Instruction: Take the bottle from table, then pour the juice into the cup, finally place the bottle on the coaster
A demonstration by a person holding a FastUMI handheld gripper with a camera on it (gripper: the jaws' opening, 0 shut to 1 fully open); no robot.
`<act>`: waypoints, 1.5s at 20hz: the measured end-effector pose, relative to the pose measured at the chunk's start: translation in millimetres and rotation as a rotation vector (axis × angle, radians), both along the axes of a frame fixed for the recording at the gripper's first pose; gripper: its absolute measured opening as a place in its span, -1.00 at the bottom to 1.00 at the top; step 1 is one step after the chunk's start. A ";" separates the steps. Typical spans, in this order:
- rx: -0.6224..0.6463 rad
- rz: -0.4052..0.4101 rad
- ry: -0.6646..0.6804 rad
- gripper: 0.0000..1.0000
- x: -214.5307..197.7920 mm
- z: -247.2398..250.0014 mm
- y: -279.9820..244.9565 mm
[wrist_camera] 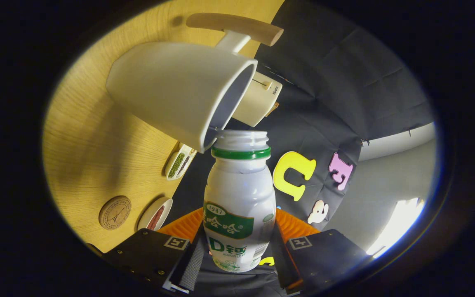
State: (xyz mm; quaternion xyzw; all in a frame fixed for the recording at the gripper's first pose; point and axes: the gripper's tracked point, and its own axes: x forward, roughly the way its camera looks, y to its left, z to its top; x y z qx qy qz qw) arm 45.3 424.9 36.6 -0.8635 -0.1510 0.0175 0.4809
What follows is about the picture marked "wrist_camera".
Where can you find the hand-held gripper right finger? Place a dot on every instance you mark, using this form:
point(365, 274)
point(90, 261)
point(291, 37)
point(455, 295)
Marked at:
point(283, 264)

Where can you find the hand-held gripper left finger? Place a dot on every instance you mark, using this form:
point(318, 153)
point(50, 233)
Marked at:
point(146, 251)

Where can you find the round cork coaster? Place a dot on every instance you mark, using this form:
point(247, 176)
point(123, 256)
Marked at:
point(115, 213)

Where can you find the white juice bottle green label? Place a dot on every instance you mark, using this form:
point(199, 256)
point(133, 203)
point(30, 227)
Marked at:
point(239, 189)

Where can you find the red meat patty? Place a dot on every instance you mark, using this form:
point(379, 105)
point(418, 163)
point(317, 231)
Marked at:
point(156, 217)

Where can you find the white oval plate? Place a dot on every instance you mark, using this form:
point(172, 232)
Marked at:
point(150, 214)

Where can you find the small white divided dish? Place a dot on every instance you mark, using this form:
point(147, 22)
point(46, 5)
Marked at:
point(171, 169)

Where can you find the wooden table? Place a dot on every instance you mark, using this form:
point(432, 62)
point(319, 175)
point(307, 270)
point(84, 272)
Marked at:
point(89, 144)

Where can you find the bread slice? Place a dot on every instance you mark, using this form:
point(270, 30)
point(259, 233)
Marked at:
point(272, 109)

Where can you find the cream toaster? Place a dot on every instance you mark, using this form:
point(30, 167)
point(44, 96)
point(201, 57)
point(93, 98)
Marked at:
point(256, 101)

